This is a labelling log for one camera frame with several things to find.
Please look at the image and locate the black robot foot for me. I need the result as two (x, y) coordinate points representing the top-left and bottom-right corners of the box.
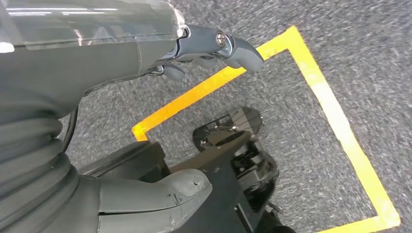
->
(192, 106), (264, 152)

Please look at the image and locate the yellow floor tape square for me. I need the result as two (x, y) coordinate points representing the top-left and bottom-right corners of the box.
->
(131, 25), (402, 233)

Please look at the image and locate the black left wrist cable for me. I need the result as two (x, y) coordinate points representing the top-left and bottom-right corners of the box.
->
(61, 106), (80, 152)

